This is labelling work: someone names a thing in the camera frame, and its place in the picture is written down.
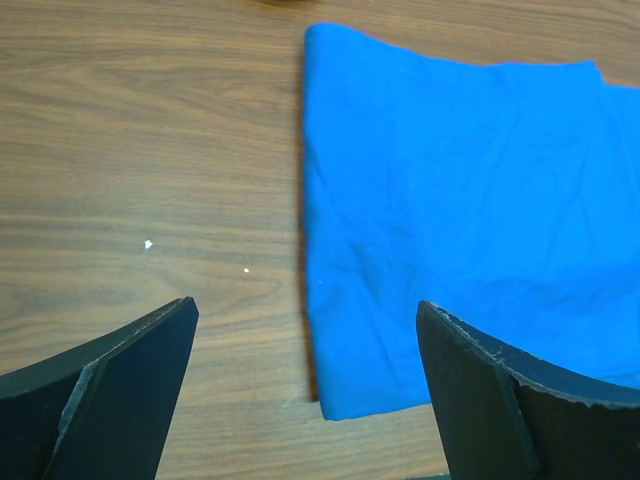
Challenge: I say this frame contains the blue surgical drape cloth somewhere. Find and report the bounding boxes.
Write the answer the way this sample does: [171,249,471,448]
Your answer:
[303,23,639,421]

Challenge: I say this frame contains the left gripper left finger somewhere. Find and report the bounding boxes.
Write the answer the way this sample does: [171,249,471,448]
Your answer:
[1,297,199,479]

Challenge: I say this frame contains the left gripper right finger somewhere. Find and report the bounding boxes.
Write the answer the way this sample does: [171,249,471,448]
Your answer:
[416,302,639,479]

